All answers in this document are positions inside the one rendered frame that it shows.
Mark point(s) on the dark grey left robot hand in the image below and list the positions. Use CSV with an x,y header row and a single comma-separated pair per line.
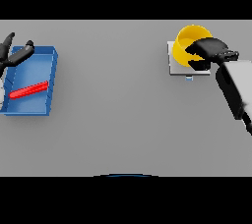
x,y
16,56

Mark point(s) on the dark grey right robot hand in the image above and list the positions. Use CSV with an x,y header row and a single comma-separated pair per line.
x,y
210,50

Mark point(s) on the yellow bowl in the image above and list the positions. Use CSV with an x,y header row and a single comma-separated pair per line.
x,y
185,42

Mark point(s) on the red beaker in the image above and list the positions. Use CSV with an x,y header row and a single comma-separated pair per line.
x,y
29,90

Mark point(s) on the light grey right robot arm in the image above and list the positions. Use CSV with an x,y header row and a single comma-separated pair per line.
x,y
237,87

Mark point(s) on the pale square measuring scale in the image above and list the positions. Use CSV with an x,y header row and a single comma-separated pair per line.
x,y
183,69

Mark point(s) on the blue plastic tray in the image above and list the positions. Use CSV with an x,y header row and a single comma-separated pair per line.
x,y
30,80

